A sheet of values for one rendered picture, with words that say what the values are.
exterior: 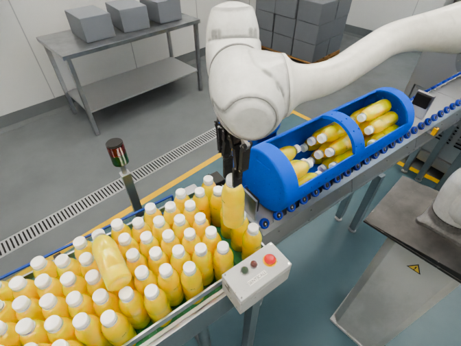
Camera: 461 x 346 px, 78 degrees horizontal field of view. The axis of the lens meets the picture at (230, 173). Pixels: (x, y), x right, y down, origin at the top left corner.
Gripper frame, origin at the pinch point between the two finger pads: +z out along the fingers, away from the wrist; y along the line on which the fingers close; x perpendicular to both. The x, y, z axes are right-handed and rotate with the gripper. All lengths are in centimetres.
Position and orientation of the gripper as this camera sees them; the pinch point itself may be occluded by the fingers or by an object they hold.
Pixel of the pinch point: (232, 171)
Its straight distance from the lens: 79.5
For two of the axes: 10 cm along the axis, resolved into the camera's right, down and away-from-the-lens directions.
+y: -5.7, -5.7, 5.9
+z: 0.1, 7.2, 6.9
